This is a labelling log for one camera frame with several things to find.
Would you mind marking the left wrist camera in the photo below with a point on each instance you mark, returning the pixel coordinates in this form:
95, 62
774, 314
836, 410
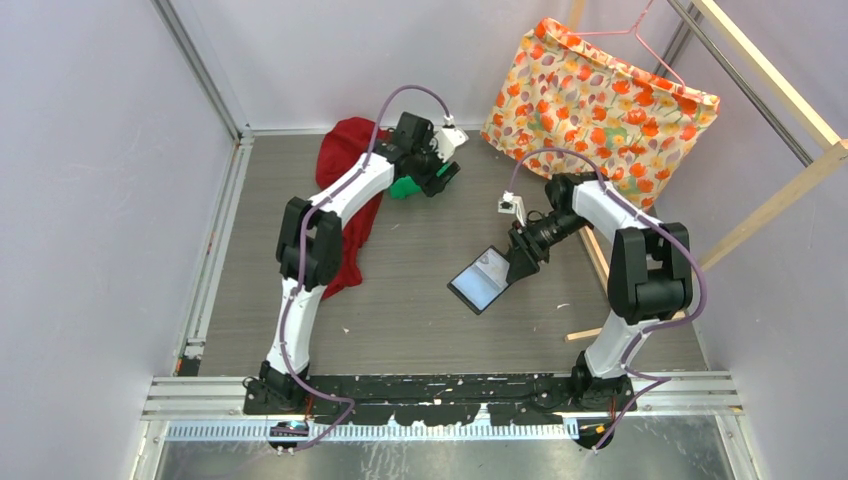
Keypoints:
449, 137

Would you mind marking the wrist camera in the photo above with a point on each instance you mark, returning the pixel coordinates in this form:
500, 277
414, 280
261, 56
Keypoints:
513, 204
449, 137

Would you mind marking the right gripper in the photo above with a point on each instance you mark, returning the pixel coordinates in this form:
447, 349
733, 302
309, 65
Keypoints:
527, 251

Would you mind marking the green plastic bin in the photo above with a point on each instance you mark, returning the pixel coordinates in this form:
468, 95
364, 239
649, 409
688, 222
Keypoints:
403, 188

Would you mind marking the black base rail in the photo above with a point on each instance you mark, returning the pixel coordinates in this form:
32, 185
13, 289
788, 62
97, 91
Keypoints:
434, 400

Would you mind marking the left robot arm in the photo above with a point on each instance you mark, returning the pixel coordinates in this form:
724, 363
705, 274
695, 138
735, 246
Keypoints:
311, 244

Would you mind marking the black card holder wallet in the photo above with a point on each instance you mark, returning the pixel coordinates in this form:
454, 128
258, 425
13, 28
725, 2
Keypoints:
482, 282

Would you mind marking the red cloth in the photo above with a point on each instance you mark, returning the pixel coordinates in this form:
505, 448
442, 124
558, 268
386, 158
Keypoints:
341, 149

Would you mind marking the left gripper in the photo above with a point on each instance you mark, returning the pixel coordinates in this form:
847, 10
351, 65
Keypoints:
433, 183

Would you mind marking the wooden frame rack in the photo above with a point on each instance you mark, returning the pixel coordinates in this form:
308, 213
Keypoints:
766, 188

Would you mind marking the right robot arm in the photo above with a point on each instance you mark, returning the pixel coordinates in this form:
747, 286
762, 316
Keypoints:
649, 277

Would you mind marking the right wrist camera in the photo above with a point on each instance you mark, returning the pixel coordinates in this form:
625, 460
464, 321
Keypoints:
513, 204

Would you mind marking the floral fabric bag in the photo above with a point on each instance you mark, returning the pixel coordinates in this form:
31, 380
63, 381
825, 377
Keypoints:
564, 93

